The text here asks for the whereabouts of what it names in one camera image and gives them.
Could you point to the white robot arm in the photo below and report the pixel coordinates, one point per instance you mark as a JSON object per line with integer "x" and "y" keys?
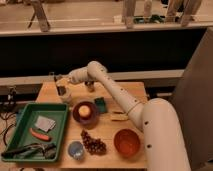
{"x": 157, "y": 119}

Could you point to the orange carrot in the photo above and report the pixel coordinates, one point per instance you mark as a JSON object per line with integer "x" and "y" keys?
{"x": 39, "y": 135}

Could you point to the small metal cup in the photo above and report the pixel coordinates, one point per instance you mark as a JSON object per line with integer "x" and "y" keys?
{"x": 90, "y": 86}

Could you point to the green plastic tray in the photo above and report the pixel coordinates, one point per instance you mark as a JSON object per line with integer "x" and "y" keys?
{"x": 22, "y": 136}

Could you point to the wooden spatula piece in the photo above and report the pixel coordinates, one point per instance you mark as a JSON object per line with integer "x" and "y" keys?
{"x": 119, "y": 117}

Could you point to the orange bowl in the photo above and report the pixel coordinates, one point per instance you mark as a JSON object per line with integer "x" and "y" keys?
{"x": 127, "y": 143}

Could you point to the white paper cup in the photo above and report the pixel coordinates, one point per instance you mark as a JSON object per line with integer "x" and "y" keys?
{"x": 66, "y": 98}

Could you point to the grey folded cloth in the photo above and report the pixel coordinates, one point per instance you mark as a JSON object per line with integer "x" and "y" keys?
{"x": 45, "y": 124}

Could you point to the dark red plate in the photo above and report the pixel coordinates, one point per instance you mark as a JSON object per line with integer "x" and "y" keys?
{"x": 85, "y": 121}

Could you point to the wooden board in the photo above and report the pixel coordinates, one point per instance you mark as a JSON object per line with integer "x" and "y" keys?
{"x": 105, "y": 130}

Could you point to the blue grey small cup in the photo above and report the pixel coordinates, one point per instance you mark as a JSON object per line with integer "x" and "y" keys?
{"x": 75, "y": 150}

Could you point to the bunch of dark grapes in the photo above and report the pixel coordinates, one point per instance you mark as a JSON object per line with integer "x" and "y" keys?
{"x": 92, "y": 145}

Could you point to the black tongs tool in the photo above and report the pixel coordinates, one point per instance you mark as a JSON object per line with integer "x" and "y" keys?
{"x": 47, "y": 150}

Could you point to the green sponge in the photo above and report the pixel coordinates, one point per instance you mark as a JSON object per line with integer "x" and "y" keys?
{"x": 101, "y": 105}

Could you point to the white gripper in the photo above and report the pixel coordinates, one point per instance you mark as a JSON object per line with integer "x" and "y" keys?
{"x": 73, "y": 77}

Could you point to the yellow round fruit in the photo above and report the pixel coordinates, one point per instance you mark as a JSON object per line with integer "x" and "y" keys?
{"x": 84, "y": 111}

